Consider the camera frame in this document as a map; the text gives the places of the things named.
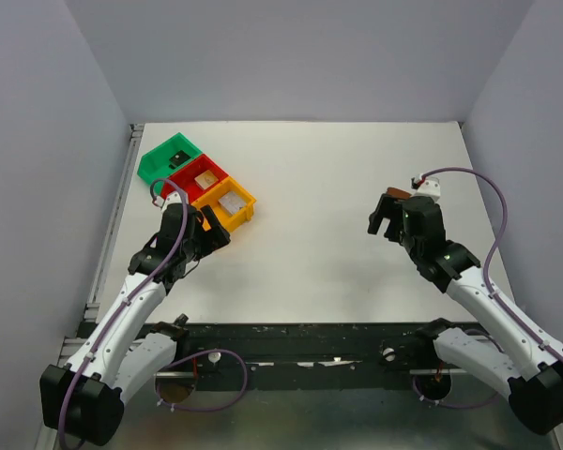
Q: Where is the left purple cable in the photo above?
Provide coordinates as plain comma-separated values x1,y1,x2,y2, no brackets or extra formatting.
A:
55,177,249,449

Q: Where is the black card in green bin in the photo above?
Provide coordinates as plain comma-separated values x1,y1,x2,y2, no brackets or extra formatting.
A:
169,150,193,170

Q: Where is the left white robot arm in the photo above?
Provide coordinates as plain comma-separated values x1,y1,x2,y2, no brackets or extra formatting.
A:
39,202,231,445

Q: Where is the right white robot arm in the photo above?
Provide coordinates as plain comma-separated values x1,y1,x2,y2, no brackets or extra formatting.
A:
368,187,563,434

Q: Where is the red plastic bin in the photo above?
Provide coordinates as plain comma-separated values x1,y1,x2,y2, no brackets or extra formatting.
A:
168,154,228,203

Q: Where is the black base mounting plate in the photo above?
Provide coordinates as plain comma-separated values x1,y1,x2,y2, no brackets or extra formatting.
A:
137,319,456,392

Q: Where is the silver card in yellow bin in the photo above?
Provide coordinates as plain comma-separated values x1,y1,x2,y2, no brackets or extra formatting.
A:
219,190,246,217

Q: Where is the yellow plastic bin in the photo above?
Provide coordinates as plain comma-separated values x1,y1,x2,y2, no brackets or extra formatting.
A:
191,176,256,233

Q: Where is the green plastic bin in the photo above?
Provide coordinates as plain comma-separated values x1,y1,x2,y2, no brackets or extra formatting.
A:
137,133,202,186

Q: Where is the gold card in red bin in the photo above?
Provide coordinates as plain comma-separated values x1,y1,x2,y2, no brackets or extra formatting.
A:
194,171,218,190

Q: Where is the brown leather card holder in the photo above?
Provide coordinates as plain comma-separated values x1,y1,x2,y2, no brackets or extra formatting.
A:
386,187,412,200

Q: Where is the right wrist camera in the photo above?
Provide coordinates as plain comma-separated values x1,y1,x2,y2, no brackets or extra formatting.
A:
411,174,441,203

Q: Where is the aluminium rail frame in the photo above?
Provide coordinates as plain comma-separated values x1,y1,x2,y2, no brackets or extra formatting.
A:
32,123,145,450

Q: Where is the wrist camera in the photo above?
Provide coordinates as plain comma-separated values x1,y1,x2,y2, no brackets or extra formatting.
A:
152,191,188,212
411,174,441,203

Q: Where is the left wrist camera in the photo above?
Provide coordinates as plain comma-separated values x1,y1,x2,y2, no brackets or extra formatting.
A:
152,191,188,212

